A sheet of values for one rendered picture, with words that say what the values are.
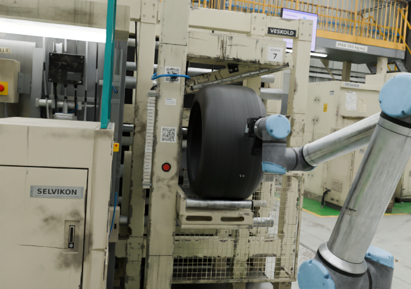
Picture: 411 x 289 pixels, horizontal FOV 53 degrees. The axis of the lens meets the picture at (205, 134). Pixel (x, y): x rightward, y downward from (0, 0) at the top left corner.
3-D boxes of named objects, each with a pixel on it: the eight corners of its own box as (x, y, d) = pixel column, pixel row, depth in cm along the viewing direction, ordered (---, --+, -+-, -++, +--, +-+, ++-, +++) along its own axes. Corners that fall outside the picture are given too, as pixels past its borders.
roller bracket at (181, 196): (179, 215, 194) (180, 195, 193) (169, 197, 232) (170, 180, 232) (186, 215, 194) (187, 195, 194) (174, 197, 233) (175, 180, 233)
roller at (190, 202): (181, 202, 203) (183, 209, 199) (183, 195, 200) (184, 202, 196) (249, 204, 210) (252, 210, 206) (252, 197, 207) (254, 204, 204)
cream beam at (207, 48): (181, 56, 226) (183, 29, 225) (175, 61, 250) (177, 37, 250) (285, 66, 239) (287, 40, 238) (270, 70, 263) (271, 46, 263)
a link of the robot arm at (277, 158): (296, 174, 155) (296, 141, 155) (273, 174, 149) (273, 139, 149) (279, 173, 163) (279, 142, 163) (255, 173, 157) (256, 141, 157)
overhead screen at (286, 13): (279, 46, 579) (282, 7, 576) (277, 47, 583) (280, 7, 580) (315, 52, 601) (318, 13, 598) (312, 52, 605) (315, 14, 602)
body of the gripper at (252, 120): (262, 119, 180) (273, 117, 168) (262, 139, 180) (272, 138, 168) (246, 119, 179) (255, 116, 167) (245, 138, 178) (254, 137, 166)
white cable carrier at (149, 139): (142, 188, 202) (148, 90, 199) (142, 186, 206) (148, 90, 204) (151, 188, 202) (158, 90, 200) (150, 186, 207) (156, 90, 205)
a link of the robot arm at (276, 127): (268, 139, 149) (268, 112, 150) (256, 141, 161) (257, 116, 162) (292, 141, 151) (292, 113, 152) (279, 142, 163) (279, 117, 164)
